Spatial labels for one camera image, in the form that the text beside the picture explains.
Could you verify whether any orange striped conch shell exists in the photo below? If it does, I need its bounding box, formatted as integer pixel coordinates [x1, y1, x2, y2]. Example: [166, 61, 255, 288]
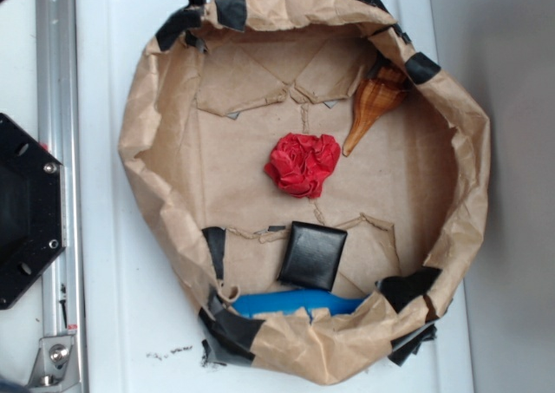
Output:
[343, 64, 409, 157]

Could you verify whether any blue plastic object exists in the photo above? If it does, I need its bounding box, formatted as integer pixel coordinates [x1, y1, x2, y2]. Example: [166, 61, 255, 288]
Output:
[231, 289, 369, 318]

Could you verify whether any brown paper bag tray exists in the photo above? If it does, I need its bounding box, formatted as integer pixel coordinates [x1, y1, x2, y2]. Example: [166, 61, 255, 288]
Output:
[119, 0, 491, 385]

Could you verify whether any aluminium extrusion rail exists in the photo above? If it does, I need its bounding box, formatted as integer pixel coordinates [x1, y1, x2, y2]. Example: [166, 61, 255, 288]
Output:
[36, 0, 88, 392]

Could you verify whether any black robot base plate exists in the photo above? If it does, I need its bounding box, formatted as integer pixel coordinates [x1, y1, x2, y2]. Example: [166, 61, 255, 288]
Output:
[1, 114, 64, 311]

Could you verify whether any black square pouch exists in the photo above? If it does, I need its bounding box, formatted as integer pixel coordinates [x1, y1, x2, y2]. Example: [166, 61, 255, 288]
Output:
[277, 221, 348, 291]

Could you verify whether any metal corner bracket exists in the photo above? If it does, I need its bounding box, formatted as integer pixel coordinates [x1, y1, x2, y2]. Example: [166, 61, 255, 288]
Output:
[26, 335, 80, 392]

